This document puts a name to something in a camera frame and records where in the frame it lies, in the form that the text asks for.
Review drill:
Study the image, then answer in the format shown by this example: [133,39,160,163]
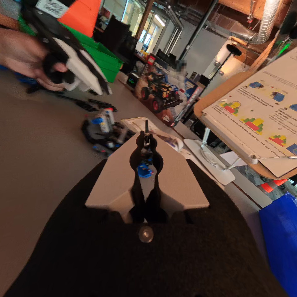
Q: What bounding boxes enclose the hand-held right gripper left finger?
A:
[85,131,145,224]

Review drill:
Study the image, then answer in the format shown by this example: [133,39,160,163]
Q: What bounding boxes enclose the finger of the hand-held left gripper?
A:
[63,58,104,96]
[54,38,112,95]

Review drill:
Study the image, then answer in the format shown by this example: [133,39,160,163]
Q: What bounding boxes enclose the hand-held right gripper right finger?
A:
[149,134,210,215]

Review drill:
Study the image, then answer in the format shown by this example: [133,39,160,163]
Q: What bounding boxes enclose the scattered black lego pieces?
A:
[27,85,118,112]

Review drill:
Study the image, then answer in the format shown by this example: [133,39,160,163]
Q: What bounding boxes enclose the lego instruction booklet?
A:
[120,117,185,153]

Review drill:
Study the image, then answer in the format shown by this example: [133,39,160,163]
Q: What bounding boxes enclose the lego set box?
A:
[134,54,202,127]

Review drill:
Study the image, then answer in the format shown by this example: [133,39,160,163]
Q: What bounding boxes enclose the person's left hand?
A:
[0,29,70,91]

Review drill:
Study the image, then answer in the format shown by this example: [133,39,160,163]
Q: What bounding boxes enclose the green plastic bin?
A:
[19,14,124,83]

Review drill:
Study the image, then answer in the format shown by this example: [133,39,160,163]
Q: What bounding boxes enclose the orange bag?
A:
[58,0,102,37]

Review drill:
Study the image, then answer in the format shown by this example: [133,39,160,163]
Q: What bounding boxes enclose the black device green lights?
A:
[127,73,140,88]

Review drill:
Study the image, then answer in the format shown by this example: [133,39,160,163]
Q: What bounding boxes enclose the printed instruction sheet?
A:
[202,47,297,178]

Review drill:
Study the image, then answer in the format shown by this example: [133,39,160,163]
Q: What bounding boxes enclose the blue plastic bin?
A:
[259,192,297,297]

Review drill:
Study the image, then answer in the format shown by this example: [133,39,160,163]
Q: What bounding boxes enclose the black floor lamp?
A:
[201,44,242,98]

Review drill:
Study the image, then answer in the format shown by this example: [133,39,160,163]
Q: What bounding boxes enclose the silver flexible duct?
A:
[228,0,282,45]

